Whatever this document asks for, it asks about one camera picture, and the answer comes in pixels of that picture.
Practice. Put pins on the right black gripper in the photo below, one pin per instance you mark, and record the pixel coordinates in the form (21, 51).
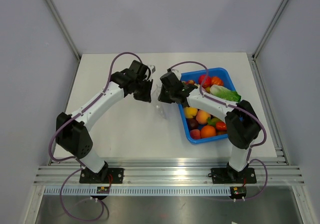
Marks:
(162, 98)

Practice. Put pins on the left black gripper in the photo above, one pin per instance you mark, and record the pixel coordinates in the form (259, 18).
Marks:
(146, 97)

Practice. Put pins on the clear zip top bag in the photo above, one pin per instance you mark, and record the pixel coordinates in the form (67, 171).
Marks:
(158, 106)

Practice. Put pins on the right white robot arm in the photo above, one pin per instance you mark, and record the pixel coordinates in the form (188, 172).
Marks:
(242, 126)

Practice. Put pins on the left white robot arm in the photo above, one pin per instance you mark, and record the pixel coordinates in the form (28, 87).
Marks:
(73, 130)

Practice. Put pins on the dark purple plum toy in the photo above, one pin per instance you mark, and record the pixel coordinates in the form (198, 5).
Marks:
(192, 124)

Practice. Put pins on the red strawberry toy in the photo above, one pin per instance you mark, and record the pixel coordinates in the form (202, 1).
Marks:
(204, 81)

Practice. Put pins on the small pink peach toy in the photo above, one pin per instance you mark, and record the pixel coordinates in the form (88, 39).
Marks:
(195, 134)

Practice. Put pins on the orange persimmon toy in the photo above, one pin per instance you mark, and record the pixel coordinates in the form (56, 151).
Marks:
(215, 80)

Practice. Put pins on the orange fruit toy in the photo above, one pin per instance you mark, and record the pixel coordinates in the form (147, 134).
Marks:
(208, 131)

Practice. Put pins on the green cabbage toy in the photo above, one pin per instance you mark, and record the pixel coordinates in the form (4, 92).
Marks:
(224, 93)

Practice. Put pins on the red carrot toy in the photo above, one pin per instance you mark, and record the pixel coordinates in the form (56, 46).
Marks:
(221, 126)

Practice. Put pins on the blue plastic bin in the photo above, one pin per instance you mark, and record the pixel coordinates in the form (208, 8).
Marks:
(194, 75)

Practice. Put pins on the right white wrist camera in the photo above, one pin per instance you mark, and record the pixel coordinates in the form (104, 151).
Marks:
(175, 71)

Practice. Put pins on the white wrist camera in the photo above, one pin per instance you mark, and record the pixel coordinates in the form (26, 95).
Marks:
(175, 71)
(152, 68)

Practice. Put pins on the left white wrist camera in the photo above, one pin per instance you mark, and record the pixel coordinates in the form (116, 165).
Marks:
(152, 68)

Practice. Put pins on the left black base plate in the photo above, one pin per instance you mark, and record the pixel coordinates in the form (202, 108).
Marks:
(112, 176)

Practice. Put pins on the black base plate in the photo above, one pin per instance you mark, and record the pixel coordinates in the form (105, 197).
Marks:
(223, 175)
(112, 176)

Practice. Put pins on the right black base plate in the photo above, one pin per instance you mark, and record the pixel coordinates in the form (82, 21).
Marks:
(223, 175)

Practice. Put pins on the white slotted cable duct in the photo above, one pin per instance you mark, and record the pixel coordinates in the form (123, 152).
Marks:
(203, 191)

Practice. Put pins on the aluminium mounting rail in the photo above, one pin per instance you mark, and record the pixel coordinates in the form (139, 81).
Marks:
(172, 172)

